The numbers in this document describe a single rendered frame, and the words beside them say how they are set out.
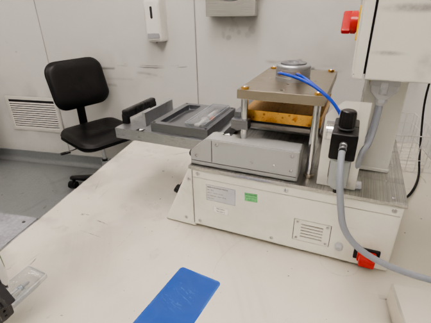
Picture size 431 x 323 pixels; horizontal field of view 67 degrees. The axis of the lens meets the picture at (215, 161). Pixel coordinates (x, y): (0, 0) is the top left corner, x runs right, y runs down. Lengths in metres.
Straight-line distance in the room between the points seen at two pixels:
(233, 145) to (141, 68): 1.86
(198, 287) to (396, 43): 0.57
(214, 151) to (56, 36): 2.23
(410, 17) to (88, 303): 0.75
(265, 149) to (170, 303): 0.36
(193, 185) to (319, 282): 0.35
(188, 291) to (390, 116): 0.54
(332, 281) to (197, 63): 1.86
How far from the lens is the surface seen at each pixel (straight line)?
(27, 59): 3.05
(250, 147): 0.70
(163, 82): 2.46
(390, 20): 0.61
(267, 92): 0.68
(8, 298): 0.62
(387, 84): 0.65
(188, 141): 0.82
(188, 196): 0.82
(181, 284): 0.72
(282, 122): 0.72
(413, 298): 0.72
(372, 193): 0.71
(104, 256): 0.82
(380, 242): 0.75
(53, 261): 0.86
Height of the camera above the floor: 1.27
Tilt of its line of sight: 26 degrees down
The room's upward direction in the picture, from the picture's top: 1 degrees counter-clockwise
